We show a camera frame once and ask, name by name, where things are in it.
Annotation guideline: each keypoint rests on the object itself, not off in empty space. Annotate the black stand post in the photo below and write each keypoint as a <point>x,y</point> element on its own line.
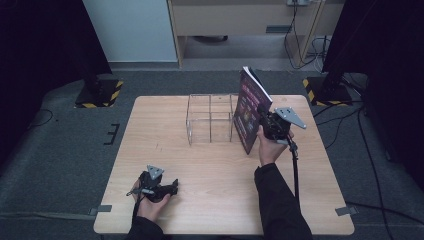
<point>333,76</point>
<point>91,76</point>

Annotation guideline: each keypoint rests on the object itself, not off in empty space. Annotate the person's left hand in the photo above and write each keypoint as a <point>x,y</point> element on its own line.
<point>150,210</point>

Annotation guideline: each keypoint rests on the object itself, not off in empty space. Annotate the person's right hand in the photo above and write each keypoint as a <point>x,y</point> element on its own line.
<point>271,150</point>

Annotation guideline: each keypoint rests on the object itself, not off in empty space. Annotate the white cabinet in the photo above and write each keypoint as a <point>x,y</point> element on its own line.
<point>130,30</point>

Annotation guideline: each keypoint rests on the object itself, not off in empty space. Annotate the purple magazine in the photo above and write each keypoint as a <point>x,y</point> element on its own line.
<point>250,110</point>

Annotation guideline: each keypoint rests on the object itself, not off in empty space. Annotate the grey tape strip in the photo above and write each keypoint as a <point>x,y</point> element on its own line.
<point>346,210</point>
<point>100,209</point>

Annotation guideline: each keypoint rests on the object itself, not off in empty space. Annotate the clear acrylic file rack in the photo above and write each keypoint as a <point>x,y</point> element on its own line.
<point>210,120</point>

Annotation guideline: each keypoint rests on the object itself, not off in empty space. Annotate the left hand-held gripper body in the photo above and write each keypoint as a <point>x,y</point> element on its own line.
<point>153,186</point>

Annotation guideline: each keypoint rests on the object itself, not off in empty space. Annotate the dark curtain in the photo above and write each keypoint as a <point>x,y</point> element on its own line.
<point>36,50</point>
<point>393,66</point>

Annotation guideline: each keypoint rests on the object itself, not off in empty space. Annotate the light wooden desk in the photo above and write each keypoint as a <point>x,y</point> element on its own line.
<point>233,16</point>

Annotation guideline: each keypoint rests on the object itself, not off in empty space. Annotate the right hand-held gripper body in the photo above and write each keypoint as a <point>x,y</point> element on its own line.
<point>278,125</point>

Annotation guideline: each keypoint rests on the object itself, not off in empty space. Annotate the white power strip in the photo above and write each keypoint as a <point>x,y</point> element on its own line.
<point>298,2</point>

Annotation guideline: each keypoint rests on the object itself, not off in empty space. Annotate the black yellow striped stand base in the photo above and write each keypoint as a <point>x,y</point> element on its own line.
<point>328,93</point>
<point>100,95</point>

